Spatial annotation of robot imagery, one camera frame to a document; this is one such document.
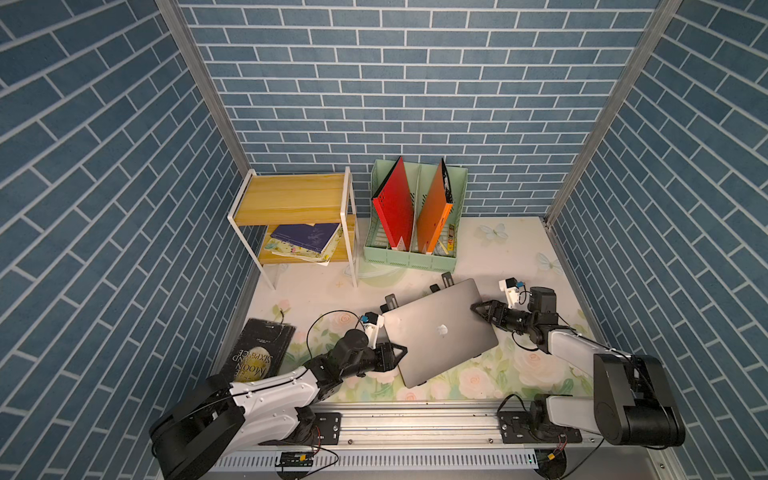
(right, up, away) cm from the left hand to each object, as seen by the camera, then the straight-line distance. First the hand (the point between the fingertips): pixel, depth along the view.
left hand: (409, 356), depth 79 cm
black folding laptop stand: (+11, +20, +8) cm, 25 cm away
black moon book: (-43, -1, +6) cm, 43 cm away
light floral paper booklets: (-38, +29, +11) cm, 49 cm away
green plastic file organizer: (-10, +29, +24) cm, 39 cm away
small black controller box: (-28, -22, -7) cm, 36 cm away
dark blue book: (-30, +32, +14) cm, 46 cm away
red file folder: (-4, +44, +30) cm, 53 cm away
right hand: (+22, +10, +9) cm, 25 cm away
